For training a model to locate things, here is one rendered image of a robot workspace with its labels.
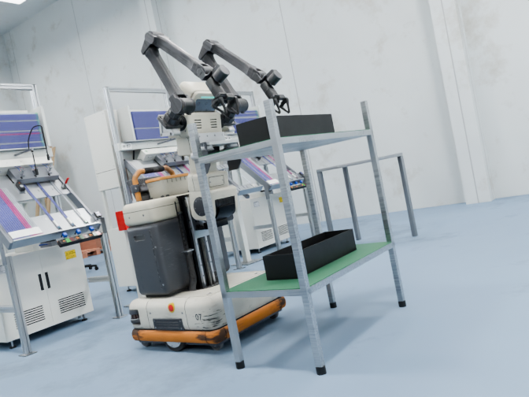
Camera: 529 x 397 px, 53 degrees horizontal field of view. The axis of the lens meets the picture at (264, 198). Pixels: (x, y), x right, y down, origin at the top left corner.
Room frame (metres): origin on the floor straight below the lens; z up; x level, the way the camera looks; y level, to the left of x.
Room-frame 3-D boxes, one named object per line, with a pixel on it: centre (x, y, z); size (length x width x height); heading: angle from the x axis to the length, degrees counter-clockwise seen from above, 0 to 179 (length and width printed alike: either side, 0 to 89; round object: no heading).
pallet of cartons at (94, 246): (10.70, 3.88, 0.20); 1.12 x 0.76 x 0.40; 54
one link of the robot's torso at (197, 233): (2.95, 0.27, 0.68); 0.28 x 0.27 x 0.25; 143
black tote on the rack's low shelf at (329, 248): (2.54, -0.18, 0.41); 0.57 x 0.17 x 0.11; 143
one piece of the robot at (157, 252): (3.05, 0.51, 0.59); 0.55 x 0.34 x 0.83; 143
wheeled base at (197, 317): (3.00, 0.44, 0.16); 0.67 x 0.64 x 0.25; 53
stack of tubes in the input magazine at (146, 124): (5.14, 0.94, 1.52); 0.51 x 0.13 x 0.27; 143
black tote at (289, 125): (2.53, -0.18, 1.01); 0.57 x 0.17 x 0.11; 143
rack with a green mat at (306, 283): (2.54, -0.18, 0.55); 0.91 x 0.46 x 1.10; 143
